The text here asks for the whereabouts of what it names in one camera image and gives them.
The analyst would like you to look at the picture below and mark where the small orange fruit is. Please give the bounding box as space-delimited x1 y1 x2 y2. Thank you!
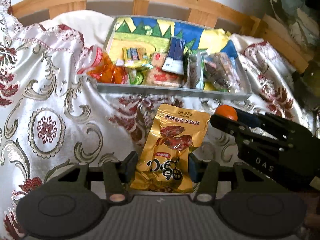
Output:
215 105 238 121

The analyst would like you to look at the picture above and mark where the gold snack packet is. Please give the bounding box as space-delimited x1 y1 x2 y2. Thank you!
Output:
130 104 210 193

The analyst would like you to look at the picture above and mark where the brown granola bar packet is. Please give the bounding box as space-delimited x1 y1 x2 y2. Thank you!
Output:
203 52 243 93

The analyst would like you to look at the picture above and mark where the clear packet dark dried snack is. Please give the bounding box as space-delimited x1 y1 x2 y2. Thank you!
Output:
183 50 204 90

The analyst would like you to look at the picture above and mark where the dark blue snack packet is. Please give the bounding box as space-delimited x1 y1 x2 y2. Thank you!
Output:
162 37 185 75

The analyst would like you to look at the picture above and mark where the rice cracker packet red print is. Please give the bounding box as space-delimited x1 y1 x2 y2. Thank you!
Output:
144 52 183 87

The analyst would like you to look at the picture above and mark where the orange candy bag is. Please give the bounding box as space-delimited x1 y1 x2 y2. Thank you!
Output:
76 45 130 85

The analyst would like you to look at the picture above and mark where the yellow green snack box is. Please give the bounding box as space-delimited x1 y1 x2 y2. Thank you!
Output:
123 47 149 68

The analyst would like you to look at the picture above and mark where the green white snack packet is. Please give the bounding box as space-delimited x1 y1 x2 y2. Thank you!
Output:
129 67 148 85

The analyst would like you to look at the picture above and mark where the white floral bedspread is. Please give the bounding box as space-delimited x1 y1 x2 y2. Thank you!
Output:
0 0 316 240

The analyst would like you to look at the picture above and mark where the grey tray with dinosaur drawing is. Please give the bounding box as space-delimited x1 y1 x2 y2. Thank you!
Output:
98 16 252 100

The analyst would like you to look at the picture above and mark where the pile of clothes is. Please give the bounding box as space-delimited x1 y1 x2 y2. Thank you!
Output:
270 0 319 111

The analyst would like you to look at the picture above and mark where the cream pillow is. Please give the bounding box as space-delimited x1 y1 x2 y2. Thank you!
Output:
41 10 114 48

